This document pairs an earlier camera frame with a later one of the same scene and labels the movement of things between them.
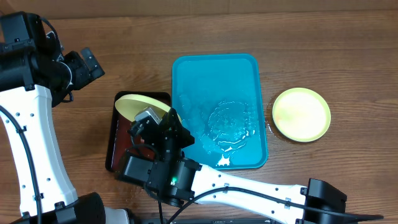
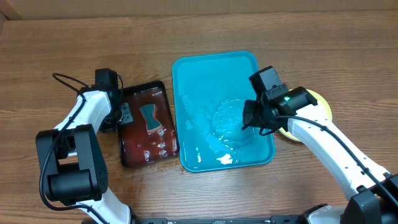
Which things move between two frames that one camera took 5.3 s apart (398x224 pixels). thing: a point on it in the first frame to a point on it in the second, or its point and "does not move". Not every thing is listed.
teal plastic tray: [217, 99] does not move
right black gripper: [171, 132] to [252, 114]
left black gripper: [74, 60] to [127, 116]
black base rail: [203, 220] does not move
